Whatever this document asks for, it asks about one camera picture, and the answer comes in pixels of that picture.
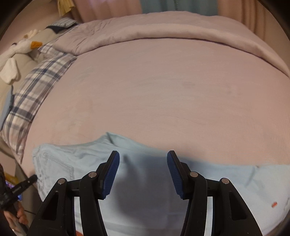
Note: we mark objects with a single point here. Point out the pink curtain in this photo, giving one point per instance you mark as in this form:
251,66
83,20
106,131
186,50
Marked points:
90,10

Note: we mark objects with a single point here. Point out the person's left hand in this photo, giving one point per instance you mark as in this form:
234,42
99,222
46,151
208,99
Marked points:
20,216

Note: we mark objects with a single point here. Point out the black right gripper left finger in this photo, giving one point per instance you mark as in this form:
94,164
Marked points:
56,215

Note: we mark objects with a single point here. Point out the white goose plush toy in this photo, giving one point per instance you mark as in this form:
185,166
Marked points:
9,69

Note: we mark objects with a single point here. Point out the blue plaid pillow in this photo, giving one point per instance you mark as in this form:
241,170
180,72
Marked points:
38,72

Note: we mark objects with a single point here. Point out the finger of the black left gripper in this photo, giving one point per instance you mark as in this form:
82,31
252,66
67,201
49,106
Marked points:
10,195

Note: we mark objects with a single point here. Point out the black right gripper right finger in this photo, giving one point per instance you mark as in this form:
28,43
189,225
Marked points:
230,214

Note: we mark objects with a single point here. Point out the pink bed sheet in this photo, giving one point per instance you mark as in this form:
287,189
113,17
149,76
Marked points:
201,99

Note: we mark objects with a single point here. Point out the yellow cloth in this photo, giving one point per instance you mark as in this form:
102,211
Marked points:
64,6

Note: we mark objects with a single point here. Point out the pink folded duvet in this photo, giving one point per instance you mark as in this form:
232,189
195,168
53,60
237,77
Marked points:
170,24

